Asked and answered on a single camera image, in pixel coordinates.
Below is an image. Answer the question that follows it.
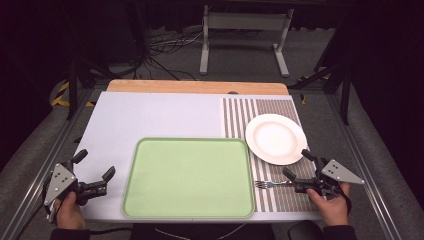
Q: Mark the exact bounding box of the person's left hand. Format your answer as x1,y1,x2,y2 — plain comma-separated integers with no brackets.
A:
54,191,87,231

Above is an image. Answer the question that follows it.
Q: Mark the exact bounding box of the bundle of floor cables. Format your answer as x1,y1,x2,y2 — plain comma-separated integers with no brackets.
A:
133,26,205,82

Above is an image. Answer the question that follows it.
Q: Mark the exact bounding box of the grey metal stand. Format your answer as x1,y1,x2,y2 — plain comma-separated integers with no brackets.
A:
198,4,295,79

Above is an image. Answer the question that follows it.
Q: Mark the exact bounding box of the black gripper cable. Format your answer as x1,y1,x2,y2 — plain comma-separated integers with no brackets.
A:
89,227,134,236

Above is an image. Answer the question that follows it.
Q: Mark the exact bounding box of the person's dark torso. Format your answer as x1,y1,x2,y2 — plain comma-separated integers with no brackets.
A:
129,222,277,240

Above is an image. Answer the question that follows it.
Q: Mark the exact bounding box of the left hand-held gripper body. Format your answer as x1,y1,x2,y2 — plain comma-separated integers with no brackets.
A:
42,159,109,207

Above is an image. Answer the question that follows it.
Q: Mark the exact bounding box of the white round plate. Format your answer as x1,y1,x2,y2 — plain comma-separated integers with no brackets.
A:
244,113,309,167

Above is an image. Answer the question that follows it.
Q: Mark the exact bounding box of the wooden table board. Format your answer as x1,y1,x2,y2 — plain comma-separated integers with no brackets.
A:
105,78,290,97

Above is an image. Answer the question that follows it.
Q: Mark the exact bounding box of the aluminium frame rail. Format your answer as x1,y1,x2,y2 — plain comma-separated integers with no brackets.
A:
323,92,402,240
0,87,98,240

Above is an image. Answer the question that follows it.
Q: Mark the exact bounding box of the black tripod stand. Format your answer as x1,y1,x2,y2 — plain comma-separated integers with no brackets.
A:
287,19,355,127
63,49,111,122

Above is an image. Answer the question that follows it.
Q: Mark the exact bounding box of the striped woven placemat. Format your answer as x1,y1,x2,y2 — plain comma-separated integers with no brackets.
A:
221,96,320,214

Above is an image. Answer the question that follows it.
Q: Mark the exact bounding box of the person's right hand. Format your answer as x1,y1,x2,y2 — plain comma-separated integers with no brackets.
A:
305,182,352,227

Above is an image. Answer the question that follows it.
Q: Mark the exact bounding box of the silver fork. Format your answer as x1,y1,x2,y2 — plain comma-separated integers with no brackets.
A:
254,179,290,190

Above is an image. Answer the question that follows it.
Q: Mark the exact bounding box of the white table cover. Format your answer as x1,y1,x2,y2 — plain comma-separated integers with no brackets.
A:
71,91,323,223

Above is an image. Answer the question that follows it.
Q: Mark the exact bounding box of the light green tray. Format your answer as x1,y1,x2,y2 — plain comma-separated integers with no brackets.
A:
121,136,257,220

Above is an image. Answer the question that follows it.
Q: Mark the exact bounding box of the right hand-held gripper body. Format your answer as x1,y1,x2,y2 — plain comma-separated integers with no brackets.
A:
294,158,366,200

